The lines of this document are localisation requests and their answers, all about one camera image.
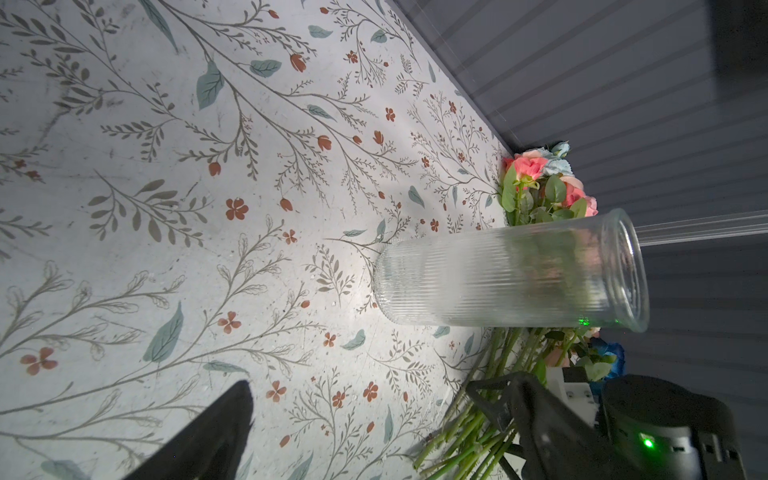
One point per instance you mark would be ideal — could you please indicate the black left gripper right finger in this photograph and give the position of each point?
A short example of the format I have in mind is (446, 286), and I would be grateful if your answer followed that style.
(557, 433)

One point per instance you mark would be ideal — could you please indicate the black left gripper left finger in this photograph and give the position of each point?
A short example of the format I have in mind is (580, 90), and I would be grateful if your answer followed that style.
(211, 446)

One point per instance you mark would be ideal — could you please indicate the blue artificial rose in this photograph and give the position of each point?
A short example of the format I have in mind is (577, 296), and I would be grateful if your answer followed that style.
(603, 361)

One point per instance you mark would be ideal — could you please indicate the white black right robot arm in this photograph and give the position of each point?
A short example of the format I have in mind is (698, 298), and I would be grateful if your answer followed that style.
(669, 432)

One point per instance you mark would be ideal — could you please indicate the clear ribbed glass vase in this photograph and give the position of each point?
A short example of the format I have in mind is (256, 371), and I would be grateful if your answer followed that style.
(585, 272)

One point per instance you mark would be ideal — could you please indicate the floral patterned table mat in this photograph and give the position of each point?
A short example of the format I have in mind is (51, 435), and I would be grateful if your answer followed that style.
(194, 193)

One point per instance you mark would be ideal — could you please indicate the pink rose flower bunch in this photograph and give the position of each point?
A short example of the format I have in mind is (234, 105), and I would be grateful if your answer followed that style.
(537, 186)

